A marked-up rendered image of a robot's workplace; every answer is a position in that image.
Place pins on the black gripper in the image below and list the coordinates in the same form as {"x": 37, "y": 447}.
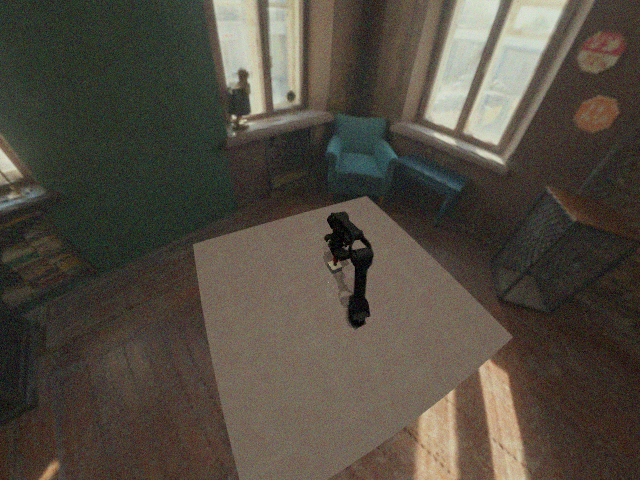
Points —
{"x": 335, "y": 246}

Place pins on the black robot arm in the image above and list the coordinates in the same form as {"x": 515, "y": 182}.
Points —
{"x": 362, "y": 260}

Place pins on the beige square block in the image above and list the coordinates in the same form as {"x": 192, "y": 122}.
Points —
{"x": 334, "y": 269}

